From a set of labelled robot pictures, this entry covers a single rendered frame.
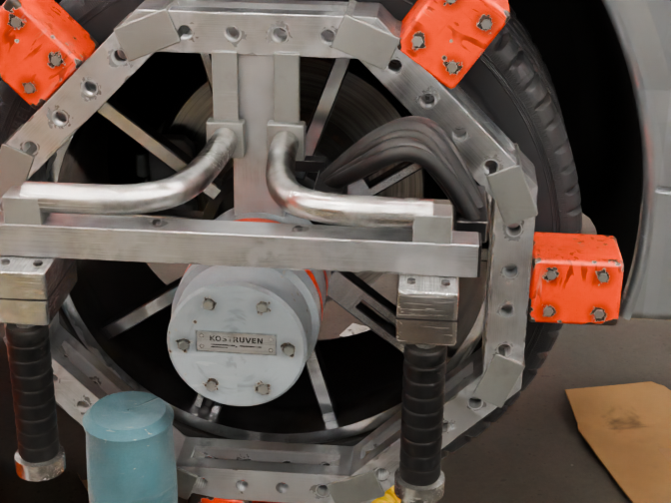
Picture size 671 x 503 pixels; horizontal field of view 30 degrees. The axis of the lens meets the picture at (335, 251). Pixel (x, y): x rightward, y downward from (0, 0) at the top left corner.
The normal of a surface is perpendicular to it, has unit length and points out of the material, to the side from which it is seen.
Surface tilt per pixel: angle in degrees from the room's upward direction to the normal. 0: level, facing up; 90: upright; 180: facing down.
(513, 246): 90
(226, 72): 90
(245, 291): 90
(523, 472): 0
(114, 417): 0
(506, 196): 90
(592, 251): 0
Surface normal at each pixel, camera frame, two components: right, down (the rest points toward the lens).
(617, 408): 0.08, -0.81
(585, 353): 0.01, -0.91
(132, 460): 0.25, 0.36
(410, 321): -0.09, 0.40
